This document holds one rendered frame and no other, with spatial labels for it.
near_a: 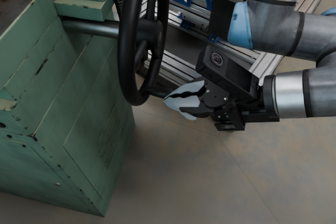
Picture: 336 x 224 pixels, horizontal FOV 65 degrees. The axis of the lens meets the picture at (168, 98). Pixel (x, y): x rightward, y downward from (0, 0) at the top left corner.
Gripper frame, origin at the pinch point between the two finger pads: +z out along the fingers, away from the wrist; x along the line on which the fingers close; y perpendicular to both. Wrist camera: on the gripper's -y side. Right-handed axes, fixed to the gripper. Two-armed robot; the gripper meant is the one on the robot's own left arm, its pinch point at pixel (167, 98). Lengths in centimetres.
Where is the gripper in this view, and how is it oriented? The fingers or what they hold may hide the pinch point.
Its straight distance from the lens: 52.6
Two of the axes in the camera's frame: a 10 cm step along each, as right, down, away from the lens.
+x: 2.7, -8.0, 5.4
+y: 4.7, 6.0, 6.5
